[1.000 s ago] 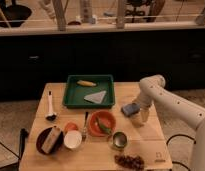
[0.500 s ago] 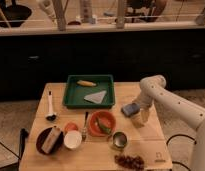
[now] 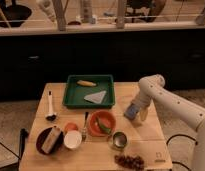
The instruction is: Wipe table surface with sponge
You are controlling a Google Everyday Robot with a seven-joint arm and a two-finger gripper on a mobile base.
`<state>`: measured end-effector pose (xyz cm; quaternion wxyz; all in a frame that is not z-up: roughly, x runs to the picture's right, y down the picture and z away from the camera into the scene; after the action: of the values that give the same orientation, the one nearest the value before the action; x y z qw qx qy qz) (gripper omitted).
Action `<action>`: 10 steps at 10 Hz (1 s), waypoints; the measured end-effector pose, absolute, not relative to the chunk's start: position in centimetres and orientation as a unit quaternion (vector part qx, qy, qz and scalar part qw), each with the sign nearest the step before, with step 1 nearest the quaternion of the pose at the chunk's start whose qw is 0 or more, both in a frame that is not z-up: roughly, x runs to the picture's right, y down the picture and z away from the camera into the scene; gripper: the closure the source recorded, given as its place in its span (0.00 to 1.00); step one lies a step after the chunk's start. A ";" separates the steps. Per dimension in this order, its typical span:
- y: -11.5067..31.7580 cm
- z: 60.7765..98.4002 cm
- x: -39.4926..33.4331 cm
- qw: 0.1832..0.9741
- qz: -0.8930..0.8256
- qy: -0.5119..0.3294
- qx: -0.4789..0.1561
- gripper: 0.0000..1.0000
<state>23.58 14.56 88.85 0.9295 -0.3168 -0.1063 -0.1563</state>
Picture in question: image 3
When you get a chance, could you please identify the beige block on plate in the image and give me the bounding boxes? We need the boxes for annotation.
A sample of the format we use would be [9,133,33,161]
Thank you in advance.
[41,127,62,154]

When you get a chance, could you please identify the small orange cup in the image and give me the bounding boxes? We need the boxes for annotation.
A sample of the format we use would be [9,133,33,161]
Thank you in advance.
[64,122,78,133]

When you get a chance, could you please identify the dark fork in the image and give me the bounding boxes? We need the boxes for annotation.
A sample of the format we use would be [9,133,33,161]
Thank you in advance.
[82,112,89,141]

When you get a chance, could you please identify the black cable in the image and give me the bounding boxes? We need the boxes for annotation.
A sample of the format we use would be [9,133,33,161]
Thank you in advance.
[166,133,199,171]

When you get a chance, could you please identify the yellow corn cob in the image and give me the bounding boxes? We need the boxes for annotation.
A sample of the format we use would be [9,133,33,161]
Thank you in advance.
[77,80,97,87]

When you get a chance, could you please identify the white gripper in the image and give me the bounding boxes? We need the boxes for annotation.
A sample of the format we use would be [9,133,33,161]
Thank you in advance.
[132,91,151,121]

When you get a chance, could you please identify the small metal cup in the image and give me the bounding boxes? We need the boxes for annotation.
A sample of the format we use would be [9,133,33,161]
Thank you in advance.
[112,132,127,149]

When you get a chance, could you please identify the white bowl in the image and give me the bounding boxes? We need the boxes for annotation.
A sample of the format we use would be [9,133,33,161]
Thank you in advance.
[64,130,82,150]

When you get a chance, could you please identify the grey folded cloth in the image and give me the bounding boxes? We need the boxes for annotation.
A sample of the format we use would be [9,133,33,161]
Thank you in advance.
[84,91,106,104]

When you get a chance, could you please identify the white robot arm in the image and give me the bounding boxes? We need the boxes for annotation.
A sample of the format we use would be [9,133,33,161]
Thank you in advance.
[132,74,205,171]

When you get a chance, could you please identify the orange bowl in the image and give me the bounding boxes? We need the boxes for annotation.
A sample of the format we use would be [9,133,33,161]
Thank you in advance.
[87,110,116,137]

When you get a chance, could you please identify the dark round plate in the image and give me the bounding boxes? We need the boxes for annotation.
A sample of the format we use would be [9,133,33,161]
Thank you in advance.
[36,127,64,154]

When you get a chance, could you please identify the green plastic tray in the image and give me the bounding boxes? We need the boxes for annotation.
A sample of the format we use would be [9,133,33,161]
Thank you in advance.
[63,75,115,109]

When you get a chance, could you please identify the white handled ladle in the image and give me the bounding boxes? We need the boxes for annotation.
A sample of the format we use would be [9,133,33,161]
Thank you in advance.
[46,91,56,121]

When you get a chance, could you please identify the blue sponge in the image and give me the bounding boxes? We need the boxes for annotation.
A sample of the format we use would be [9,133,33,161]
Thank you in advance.
[124,103,139,120]

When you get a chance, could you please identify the green chili pepper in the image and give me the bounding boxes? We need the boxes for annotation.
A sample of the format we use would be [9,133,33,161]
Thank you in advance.
[96,118,111,134]

